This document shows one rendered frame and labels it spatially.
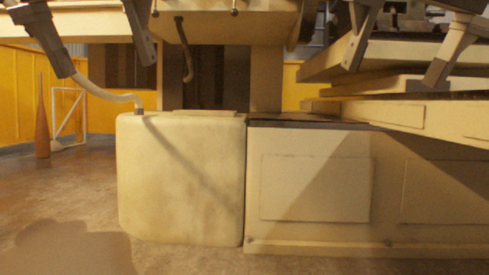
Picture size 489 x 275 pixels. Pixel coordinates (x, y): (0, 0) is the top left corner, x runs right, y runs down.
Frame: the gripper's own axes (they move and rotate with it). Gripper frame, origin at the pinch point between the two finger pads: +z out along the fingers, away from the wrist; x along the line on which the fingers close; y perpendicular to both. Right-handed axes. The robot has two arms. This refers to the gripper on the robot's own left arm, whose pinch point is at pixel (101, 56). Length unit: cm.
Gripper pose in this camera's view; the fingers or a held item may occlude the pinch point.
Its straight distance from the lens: 40.1
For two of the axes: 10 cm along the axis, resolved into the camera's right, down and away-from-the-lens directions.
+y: 0.9, -4.7, 8.8
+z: 1.5, 8.8, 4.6
